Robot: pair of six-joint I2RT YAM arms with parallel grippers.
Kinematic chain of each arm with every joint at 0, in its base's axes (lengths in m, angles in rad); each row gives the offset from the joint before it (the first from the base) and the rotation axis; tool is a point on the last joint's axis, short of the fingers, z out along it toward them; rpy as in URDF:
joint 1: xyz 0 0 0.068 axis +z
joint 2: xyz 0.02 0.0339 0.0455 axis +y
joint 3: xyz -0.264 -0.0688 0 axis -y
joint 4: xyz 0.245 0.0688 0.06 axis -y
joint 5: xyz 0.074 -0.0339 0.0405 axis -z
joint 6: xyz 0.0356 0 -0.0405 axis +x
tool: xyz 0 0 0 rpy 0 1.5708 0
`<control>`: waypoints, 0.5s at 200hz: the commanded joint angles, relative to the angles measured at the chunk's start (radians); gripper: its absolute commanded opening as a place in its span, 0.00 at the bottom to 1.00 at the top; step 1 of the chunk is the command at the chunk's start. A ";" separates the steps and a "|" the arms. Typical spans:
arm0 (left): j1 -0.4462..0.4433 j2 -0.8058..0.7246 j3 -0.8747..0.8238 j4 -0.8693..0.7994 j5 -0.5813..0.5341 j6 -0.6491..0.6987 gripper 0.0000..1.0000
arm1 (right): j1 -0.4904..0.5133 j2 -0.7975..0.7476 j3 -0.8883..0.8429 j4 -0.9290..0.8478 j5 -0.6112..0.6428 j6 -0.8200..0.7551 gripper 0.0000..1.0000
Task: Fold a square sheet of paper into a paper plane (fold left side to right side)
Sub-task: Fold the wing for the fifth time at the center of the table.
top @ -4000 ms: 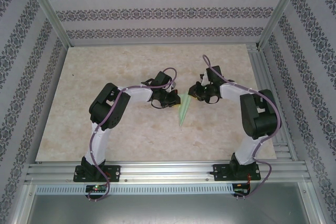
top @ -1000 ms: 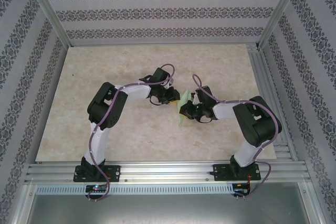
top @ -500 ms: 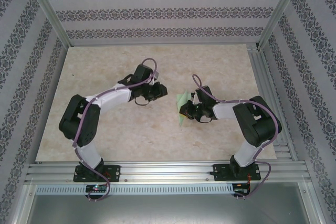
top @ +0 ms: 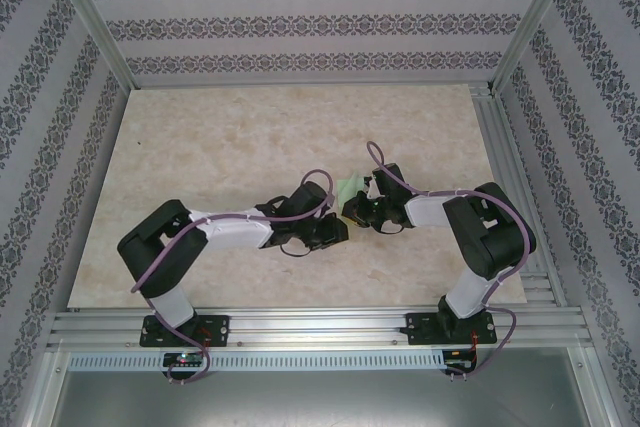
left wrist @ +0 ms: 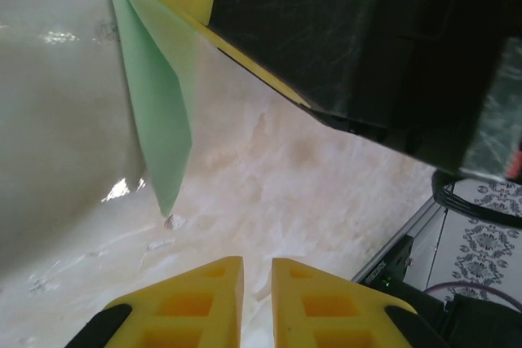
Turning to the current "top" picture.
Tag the light green paper sheet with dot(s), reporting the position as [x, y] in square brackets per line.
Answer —
[350, 187]

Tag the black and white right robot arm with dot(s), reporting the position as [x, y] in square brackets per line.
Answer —
[490, 242]

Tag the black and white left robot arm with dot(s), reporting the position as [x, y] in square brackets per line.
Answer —
[160, 257]

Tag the grey metal panel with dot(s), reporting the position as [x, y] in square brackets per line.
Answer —
[320, 399]

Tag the small circuit board blue part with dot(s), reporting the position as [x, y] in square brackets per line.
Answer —
[457, 358]

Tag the small circuit board green light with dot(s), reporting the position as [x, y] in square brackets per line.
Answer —
[182, 359]

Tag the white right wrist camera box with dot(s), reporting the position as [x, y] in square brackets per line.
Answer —
[372, 192]

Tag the long aluminium mounting rail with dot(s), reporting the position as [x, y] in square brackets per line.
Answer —
[310, 324]

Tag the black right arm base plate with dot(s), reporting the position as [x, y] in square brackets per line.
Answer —
[417, 329]

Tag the aluminium side rail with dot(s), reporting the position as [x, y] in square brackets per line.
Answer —
[503, 147]

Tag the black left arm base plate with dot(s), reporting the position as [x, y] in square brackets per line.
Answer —
[220, 329]

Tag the aluminium frame post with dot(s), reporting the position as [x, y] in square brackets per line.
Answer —
[534, 22]
[95, 22]

